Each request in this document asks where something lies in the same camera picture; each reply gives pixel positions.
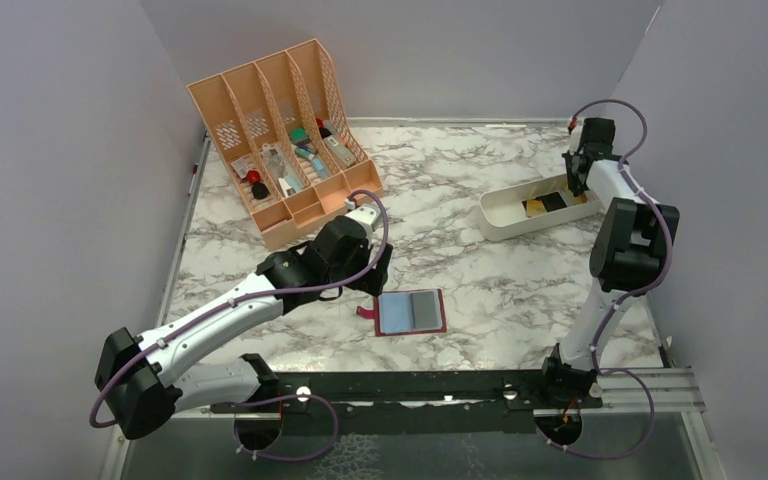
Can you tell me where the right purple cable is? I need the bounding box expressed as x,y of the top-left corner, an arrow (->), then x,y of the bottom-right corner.
568,99 -> 675,372

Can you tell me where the red leather card holder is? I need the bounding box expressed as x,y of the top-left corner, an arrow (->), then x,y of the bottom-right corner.
355,289 -> 447,337

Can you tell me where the red round cap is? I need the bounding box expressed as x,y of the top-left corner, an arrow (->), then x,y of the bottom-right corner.
244,169 -> 262,184

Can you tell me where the purple cable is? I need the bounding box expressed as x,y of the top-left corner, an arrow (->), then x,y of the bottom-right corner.
568,99 -> 675,372
89,190 -> 391,429

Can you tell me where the light blue marker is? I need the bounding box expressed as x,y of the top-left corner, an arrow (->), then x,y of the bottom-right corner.
294,146 -> 330,179

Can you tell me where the green eraser block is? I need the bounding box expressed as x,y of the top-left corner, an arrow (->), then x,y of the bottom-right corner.
290,128 -> 310,144

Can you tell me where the black vip card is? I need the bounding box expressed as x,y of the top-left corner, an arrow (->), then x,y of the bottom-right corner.
535,192 -> 567,213

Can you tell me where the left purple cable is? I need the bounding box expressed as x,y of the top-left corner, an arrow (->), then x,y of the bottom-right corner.
89,190 -> 391,429

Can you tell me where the peach desk file organizer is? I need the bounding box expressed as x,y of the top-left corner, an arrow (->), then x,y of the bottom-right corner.
187,39 -> 383,250

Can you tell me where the white plastic tray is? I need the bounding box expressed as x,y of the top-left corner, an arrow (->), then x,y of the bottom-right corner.
477,174 -> 602,242

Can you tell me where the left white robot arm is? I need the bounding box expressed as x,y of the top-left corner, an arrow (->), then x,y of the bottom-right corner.
90,205 -> 393,440

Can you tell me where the black mounting base rail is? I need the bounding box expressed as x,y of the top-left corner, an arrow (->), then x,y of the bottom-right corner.
209,358 -> 603,447

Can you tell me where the clear packaged item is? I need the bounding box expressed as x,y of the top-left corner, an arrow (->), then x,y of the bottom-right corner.
261,143 -> 303,198

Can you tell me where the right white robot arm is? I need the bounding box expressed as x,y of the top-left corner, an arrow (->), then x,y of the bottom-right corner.
536,118 -> 680,407

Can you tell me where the black round cap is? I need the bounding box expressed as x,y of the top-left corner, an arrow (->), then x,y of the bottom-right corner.
251,182 -> 270,200

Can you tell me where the gold card in tray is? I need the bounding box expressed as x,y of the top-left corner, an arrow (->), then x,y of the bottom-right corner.
523,199 -> 547,218

